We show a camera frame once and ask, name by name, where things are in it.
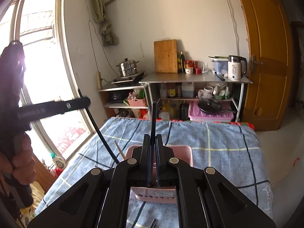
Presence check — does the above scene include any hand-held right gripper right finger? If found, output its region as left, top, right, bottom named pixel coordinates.
left=155, top=134, right=277, bottom=228

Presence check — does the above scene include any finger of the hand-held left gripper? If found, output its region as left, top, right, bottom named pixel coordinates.
left=18, top=97, right=91, bottom=120

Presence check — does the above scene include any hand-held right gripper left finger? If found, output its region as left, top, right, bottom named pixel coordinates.
left=28, top=134, right=152, bottom=228

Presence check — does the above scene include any pink utensil basket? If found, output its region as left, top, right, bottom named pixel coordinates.
left=125, top=145, right=193, bottom=205

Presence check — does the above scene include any bamboo chopstick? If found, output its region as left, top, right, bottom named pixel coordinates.
left=114, top=141, right=126, bottom=160

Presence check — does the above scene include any person's left hand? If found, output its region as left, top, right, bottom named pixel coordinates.
left=0, top=133, right=36, bottom=187

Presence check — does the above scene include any white framed window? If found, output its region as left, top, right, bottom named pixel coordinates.
left=0, top=0, right=100, bottom=164

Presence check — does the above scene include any yellow cooking oil bottle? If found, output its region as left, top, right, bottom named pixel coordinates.
left=161, top=100, right=175, bottom=120

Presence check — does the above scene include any dark sauce bottle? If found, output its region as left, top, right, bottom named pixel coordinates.
left=179, top=101, right=189, bottom=121

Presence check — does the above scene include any small pink woven basket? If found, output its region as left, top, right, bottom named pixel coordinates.
left=128, top=93, right=147, bottom=107

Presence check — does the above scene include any white detergent bottle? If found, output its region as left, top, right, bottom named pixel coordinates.
left=50, top=152, right=67, bottom=169

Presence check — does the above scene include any white low shelf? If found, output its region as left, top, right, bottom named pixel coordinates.
left=97, top=87, right=150, bottom=124

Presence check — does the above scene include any pink storage box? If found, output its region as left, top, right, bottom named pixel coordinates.
left=188, top=101, right=234, bottom=122

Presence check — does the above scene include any black rice cooker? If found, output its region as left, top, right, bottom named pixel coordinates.
left=109, top=91, right=130, bottom=103

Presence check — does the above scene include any blue checked tablecloth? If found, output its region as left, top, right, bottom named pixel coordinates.
left=35, top=117, right=273, bottom=228

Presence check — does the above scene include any white jug with dark liquid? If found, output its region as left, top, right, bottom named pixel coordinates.
left=182, top=82, right=195, bottom=98

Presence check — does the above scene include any black frying pan with lid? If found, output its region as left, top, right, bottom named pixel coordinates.
left=197, top=98, right=237, bottom=114

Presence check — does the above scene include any black induction cooker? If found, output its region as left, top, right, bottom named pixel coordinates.
left=111, top=71, right=146, bottom=85

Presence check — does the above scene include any metal kitchen table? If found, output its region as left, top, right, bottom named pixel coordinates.
left=138, top=72, right=253, bottom=124

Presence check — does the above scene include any steel steamer pot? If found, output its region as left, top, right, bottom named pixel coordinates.
left=116, top=57, right=140, bottom=78

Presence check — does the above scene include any bundle of plastic bags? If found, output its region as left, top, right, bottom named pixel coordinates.
left=214, top=83, right=232, bottom=100

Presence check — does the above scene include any beige tied curtain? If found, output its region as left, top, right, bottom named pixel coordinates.
left=91, top=0, right=118, bottom=47

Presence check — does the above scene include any bamboo cutting board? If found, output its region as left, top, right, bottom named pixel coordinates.
left=154, top=39, right=178, bottom=74

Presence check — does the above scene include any water filter pitcher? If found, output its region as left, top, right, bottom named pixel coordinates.
left=212, top=58, right=230, bottom=75

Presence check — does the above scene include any white electric kettle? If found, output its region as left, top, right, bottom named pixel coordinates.
left=227, top=55, right=247, bottom=81

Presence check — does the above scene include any wooden door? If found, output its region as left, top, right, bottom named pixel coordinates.
left=234, top=0, right=294, bottom=131

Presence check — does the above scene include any metal door handle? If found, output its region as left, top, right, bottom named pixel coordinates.
left=250, top=55, right=264, bottom=74

